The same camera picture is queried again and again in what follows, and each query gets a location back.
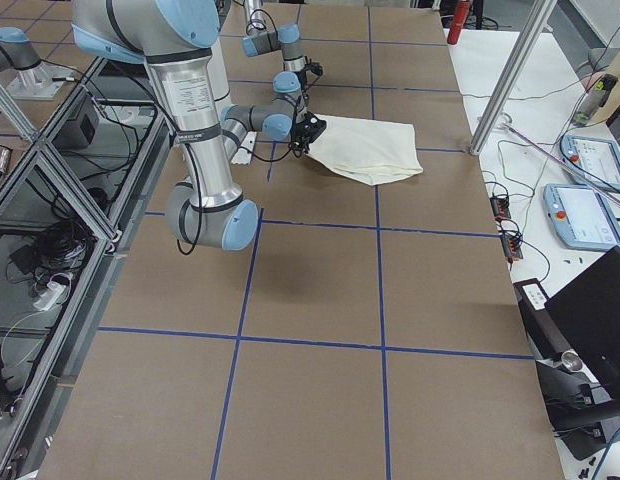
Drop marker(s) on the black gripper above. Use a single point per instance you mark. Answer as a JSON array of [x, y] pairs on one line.
[[306, 80], [302, 131]]

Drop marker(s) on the black box white label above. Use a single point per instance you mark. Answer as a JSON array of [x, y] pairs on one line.
[[543, 332]]

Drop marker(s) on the aluminium frame post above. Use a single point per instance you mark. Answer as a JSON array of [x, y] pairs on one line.
[[524, 44]]

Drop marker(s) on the aluminium table side frame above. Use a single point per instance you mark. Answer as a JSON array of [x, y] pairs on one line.
[[83, 166]]

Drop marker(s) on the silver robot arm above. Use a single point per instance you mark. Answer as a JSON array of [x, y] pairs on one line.
[[177, 42], [264, 37]]

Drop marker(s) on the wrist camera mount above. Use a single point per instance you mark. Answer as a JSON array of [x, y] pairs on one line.
[[315, 68], [311, 128]]

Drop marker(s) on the near blue teach pendant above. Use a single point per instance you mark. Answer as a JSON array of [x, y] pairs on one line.
[[581, 218]]

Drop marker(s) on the black laptop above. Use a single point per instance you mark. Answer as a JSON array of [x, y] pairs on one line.
[[587, 313]]

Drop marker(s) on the red bottle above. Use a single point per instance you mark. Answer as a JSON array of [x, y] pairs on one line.
[[458, 21]]

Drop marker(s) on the far blue teach pendant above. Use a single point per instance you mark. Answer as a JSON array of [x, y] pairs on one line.
[[593, 159]]

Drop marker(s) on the blue teach pendant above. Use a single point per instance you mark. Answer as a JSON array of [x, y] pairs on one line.
[[593, 159], [581, 218]]

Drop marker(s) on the white camera mast base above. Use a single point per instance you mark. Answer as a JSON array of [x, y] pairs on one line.
[[222, 98]]

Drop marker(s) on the cream long-sleeve cat shirt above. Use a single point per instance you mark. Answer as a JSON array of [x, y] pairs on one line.
[[371, 152]]

